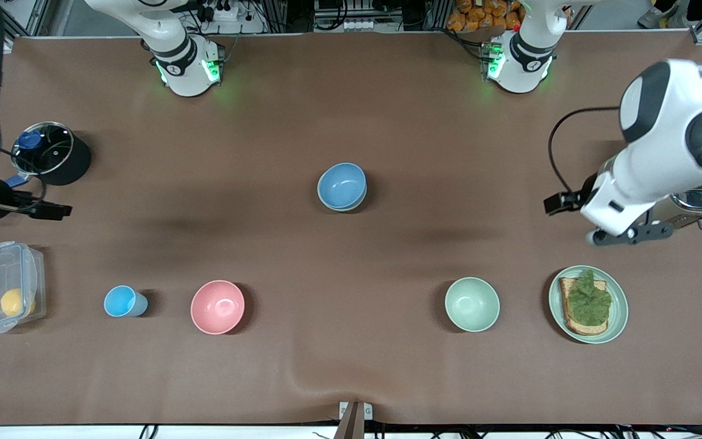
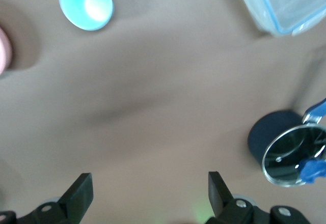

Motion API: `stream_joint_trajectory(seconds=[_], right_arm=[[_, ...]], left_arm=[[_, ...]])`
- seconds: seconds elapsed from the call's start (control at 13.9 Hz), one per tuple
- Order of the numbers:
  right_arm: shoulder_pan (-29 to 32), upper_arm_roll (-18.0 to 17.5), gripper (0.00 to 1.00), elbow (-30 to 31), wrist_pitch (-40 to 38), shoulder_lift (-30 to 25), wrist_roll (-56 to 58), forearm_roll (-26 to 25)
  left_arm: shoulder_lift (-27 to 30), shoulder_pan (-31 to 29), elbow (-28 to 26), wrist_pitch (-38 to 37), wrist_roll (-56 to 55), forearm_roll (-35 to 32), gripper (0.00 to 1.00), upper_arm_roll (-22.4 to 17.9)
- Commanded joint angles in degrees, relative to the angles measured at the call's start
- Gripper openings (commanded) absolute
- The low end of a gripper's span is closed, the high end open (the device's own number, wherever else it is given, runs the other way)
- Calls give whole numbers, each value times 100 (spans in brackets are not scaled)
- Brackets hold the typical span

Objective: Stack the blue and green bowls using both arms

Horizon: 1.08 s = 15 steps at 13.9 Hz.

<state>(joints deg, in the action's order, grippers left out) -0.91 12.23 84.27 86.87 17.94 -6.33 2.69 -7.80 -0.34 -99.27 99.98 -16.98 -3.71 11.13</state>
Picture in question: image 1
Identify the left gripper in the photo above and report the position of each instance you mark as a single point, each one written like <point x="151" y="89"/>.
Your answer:
<point x="570" y="200"/>

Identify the pale green bowl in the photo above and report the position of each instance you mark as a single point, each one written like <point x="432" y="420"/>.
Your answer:
<point x="345" y="208"/>
<point x="472" y="304"/>

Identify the blue bowl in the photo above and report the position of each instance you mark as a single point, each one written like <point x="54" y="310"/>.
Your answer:
<point x="342" y="185"/>

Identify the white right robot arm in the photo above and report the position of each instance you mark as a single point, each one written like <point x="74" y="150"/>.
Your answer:
<point x="174" y="58"/>

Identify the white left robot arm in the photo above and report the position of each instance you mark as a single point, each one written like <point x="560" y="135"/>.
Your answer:
<point x="674" y="122"/>

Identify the pink bowl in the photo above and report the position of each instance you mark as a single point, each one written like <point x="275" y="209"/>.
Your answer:
<point x="217" y="306"/>

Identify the glass lid with blue knob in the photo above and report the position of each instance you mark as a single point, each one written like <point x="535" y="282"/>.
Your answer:
<point x="46" y="152"/>

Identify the yellow round fruit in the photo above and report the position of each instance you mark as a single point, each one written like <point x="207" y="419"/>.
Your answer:
<point x="14" y="303"/>

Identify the green lettuce leaf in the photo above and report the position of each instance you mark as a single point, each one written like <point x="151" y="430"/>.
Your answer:
<point x="590" y="302"/>

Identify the bread slice with crust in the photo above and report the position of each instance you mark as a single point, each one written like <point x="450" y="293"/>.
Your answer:
<point x="576" y="328"/>

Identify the blue plastic cup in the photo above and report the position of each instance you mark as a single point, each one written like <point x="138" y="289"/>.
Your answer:
<point x="120" y="302"/>

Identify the pale green plate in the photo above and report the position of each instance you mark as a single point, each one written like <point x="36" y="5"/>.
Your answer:
<point x="619" y="317"/>

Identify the beige chrome toaster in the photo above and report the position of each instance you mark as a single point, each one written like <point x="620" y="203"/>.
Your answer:
<point x="701" y="204"/>

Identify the bag of orange fruit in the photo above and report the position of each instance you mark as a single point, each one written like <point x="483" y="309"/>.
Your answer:
<point x="482" y="15"/>

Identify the grey sneaker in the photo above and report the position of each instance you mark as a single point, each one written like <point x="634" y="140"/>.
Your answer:
<point x="655" y="17"/>

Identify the brown table cloth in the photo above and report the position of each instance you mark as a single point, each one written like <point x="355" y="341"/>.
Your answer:
<point x="351" y="305"/>

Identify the long white power strip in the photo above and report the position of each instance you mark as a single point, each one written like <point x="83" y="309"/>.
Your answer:
<point x="370" y="25"/>

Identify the white power strip with plugs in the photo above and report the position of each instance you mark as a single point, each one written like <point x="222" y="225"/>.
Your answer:
<point x="224" y="12"/>

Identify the small metal clamp bracket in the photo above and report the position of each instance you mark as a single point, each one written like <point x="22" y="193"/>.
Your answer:
<point x="345" y="410"/>

